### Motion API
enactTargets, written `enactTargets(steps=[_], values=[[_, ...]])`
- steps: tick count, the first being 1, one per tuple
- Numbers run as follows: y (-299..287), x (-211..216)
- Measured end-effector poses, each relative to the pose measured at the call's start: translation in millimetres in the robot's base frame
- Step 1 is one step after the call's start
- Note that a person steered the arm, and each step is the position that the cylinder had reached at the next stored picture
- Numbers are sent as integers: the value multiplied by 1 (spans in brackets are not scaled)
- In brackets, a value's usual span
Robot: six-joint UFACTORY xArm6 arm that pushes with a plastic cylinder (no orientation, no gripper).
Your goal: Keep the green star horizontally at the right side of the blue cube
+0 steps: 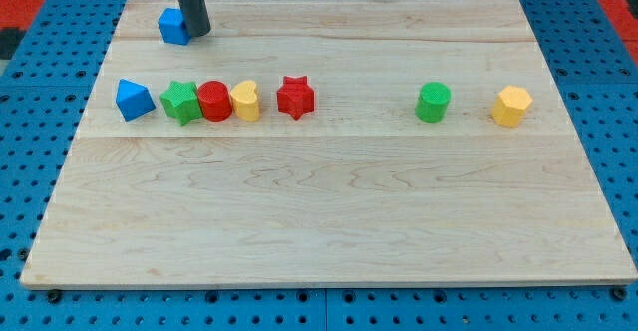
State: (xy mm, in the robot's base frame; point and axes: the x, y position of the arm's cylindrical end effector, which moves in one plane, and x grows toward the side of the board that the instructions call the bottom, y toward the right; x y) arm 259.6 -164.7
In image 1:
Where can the light wooden board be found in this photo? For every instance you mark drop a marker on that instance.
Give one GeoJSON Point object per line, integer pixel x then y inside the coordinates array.
{"type": "Point", "coordinates": [358, 193]}

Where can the blue cube block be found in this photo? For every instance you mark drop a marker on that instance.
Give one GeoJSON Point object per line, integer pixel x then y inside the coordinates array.
{"type": "Point", "coordinates": [173, 28]}

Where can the yellow heart block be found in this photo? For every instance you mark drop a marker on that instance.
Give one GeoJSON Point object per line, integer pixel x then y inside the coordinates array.
{"type": "Point", "coordinates": [245, 100]}

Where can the green star block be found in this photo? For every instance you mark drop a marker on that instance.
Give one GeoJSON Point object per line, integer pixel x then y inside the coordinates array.
{"type": "Point", "coordinates": [180, 102]}

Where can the red cylinder block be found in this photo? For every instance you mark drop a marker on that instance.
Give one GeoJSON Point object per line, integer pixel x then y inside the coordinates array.
{"type": "Point", "coordinates": [214, 101]}

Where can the yellow hexagonal prism block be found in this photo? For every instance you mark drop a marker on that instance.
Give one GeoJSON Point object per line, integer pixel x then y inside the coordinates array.
{"type": "Point", "coordinates": [511, 106]}

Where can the green cylinder block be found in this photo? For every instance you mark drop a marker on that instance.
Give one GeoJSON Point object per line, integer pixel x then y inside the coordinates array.
{"type": "Point", "coordinates": [432, 102]}

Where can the red star block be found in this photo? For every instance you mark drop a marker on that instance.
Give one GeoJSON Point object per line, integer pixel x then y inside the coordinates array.
{"type": "Point", "coordinates": [295, 97]}

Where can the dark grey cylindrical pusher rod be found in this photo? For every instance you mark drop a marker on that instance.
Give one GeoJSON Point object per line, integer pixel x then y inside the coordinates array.
{"type": "Point", "coordinates": [195, 16]}

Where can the blue triangular prism block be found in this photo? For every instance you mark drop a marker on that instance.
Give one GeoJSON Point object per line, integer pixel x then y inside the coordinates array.
{"type": "Point", "coordinates": [133, 100]}

